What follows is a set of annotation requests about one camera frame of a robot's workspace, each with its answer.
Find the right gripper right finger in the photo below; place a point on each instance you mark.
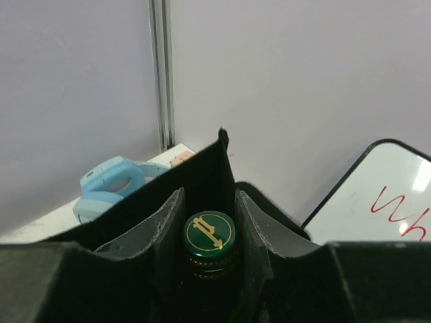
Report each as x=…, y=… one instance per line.
x=288, y=278

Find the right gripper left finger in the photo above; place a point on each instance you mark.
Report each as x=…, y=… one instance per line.
x=127, y=279

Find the green glass Perrier bottle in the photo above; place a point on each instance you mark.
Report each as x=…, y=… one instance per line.
x=211, y=284

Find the black canvas bag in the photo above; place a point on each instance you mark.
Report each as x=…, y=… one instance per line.
x=209, y=185

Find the light blue headphones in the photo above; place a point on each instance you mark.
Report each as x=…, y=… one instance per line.
x=110, y=182

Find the whiteboard with red writing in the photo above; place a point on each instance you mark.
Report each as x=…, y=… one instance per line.
x=384, y=196

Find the small pink box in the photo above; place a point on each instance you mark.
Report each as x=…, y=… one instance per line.
x=182, y=157

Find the left aluminium frame post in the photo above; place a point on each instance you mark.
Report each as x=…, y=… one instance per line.
x=162, y=56

